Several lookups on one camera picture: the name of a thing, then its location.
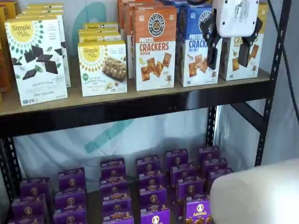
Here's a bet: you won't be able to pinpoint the gold pretzel crackers box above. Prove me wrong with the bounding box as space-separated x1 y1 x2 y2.
219 3 269 82

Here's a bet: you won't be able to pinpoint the white Simple Mills cookie box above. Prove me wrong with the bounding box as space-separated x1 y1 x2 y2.
4 15 69 107
20 9 64 14
14 12 72 88
25 6 64 10
27 2 64 7

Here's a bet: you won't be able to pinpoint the purple Annie's snack box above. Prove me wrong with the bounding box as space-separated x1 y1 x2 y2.
202 158 228 173
11 194 47 217
57 167 86 191
170 164 198 182
206 168 234 194
20 177 50 197
101 195 132 212
7 214 45 224
139 188 168 209
166 148 189 168
135 154 162 175
177 197 214 224
138 172 165 189
140 207 171 224
175 179 205 200
198 146 220 161
100 158 126 179
52 208 88 224
100 177 128 197
102 210 134 224
54 188 87 210

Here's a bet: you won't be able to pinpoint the blue pretzel crackers box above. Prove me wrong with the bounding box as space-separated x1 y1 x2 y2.
161 0 212 7
176 4 227 87

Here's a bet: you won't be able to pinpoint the white teal-print backdrop sheet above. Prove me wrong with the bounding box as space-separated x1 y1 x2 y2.
13 0 257 187

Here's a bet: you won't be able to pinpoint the purple Annie's snack boxes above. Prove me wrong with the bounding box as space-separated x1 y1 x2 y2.
7 149 234 224

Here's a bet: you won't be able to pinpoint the yellow Simple Mills bar box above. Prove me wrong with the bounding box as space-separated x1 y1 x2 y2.
83 22 119 29
78 27 119 35
78 31 122 44
77 40 128 98

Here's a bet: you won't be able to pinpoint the mustard yellow snack box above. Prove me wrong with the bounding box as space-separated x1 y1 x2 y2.
0 0 21 42

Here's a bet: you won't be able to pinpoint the orange-brown snack box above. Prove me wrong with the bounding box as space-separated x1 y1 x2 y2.
0 39 14 94

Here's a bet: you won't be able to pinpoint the black metal shelf rack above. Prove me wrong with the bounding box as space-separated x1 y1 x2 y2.
0 0 293 224

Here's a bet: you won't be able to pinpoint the orange pretzel crackers box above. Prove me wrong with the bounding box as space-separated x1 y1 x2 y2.
132 5 178 92
123 2 164 79
117 0 162 35

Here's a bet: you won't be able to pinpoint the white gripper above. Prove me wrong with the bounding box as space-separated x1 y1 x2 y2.
201 0 263 70

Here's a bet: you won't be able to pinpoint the wooden shelf board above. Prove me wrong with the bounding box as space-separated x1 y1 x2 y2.
0 68 271 117

